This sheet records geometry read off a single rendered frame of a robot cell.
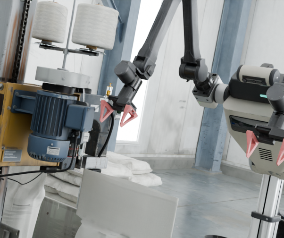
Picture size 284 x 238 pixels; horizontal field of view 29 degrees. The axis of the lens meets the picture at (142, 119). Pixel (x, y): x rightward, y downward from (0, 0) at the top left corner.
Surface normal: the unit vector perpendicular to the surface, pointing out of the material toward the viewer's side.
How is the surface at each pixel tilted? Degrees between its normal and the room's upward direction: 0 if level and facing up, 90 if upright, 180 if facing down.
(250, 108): 40
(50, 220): 90
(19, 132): 90
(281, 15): 90
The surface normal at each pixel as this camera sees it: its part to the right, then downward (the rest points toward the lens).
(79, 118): -0.23, 0.01
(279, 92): -0.44, -0.54
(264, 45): -0.60, -0.07
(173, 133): 0.78, 0.18
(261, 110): -0.25, -0.79
